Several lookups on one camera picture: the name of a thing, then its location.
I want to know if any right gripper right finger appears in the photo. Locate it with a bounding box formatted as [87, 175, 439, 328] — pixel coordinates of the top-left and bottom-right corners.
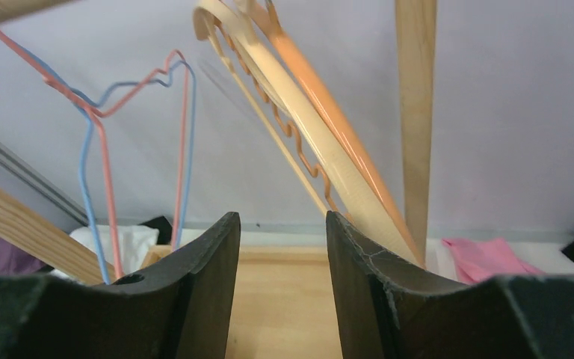
[326, 212, 574, 358]

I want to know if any wooden clothes rack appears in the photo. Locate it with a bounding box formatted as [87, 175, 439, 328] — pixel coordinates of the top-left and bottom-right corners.
[0, 0, 439, 359]

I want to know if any wooden hanger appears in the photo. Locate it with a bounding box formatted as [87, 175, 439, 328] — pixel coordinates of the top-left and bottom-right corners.
[193, 1, 418, 265]

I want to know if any orange hanger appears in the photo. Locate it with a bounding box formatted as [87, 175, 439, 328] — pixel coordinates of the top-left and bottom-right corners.
[236, 1, 425, 268]

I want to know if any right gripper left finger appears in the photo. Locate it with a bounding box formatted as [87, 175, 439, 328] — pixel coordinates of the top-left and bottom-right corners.
[0, 212, 241, 358]

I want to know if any purple garment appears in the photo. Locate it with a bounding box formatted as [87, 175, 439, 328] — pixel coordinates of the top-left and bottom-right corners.
[0, 237, 54, 275]

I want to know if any black garment in basket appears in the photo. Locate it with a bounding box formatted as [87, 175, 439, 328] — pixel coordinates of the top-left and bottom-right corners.
[140, 215, 173, 245]

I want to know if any white garment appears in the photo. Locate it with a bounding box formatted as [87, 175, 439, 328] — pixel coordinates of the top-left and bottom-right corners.
[70, 225, 159, 274]

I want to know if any pink garment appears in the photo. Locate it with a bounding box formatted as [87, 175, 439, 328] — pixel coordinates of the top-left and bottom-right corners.
[441, 238, 544, 284]

